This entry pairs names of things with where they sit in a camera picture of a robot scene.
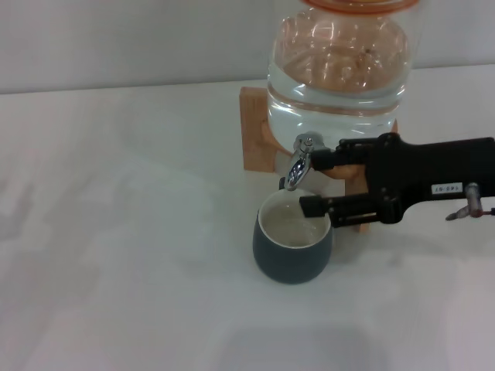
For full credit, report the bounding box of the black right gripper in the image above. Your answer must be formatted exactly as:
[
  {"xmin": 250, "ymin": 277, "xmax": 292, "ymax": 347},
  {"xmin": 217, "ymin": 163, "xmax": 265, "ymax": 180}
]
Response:
[{"xmin": 299, "ymin": 132, "xmax": 495, "ymax": 229}]

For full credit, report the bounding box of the chrome faucet with lever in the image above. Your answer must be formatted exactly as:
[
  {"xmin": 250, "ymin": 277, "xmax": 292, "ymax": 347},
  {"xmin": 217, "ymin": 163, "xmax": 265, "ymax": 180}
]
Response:
[{"xmin": 278, "ymin": 133, "xmax": 329, "ymax": 192}]

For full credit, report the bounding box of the dark grey ceramic cup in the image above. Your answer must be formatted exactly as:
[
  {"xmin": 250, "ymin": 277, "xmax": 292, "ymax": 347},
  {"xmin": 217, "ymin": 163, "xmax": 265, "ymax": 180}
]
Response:
[{"xmin": 252, "ymin": 189, "xmax": 333, "ymax": 285}]

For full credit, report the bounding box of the glass water dispenser jar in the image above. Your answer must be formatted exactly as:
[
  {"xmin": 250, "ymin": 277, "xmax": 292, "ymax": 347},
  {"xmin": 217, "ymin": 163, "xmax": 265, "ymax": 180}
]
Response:
[{"xmin": 266, "ymin": 15, "xmax": 410, "ymax": 155}]

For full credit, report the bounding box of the wooden dispenser stand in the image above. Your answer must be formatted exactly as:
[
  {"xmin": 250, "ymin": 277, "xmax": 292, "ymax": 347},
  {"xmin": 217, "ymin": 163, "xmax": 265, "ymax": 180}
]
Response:
[{"xmin": 238, "ymin": 86, "xmax": 399, "ymax": 235}]

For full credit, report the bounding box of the metal right wrist connector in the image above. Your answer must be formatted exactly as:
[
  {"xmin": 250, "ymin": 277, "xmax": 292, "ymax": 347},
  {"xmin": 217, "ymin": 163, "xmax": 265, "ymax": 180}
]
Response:
[{"xmin": 445, "ymin": 182, "xmax": 495, "ymax": 222}]

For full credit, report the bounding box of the orange jar lid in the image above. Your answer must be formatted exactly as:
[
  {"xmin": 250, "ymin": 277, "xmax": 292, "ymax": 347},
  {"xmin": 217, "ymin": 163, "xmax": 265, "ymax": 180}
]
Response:
[{"xmin": 299, "ymin": 0, "xmax": 421, "ymax": 16}]

